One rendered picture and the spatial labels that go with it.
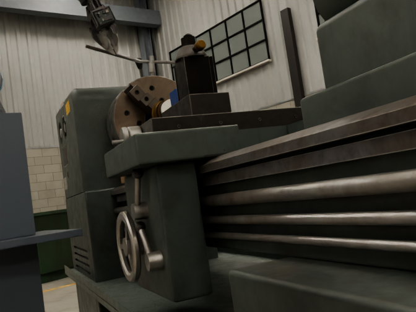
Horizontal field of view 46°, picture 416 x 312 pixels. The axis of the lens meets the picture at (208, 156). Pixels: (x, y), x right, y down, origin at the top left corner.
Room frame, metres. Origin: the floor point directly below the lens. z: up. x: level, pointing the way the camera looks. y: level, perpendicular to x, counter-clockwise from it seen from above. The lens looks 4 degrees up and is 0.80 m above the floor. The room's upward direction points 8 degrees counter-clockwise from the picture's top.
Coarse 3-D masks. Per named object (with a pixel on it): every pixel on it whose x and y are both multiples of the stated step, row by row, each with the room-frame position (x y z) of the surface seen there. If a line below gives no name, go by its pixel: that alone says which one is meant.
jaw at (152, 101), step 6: (126, 90) 1.66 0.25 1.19; (132, 90) 1.63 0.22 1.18; (138, 90) 1.64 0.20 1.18; (132, 96) 1.64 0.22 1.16; (138, 96) 1.64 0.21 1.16; (144, 96) 1.63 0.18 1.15; (150, 96) 1.63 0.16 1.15; (138, 102) 1.65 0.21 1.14; (144, 102) 1.62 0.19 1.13; (150, 102) 1.61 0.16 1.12; (156, 102) 1.62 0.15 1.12; (144, 108) 1.66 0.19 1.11; (150, 108) 1.62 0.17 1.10
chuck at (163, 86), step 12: (132, 84) 1.67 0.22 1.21; (144, 84) 1.69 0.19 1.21; (156, 84) 1.71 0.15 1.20; (168, 84) 1.73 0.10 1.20; (120, 96) 1.65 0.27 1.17; (156, 96) 1.70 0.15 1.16; (168, 96) 1.72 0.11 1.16; (120, 108) 1.65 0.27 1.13; (132, 108) 1.67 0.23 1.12; (108, 120) 1.72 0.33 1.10; (120, 120) 1.65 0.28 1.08; (132, 120) 1.67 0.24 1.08; (144, 120) 1.68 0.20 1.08
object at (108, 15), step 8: (80, 0) 1.61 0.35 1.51; (88, 0) 1.60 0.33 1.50; (96, 0) 1.59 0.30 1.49; (88, 8) 1.64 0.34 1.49; (96, 8) 1.59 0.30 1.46; (104, 8) 1.61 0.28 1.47; (96, 16) 1.59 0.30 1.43; (104, 16) 1.60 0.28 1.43; (112, 16) 1.61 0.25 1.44; (96, 24) 1.59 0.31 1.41; (104, 24) 1.60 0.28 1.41; (112, 24) 1.64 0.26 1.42
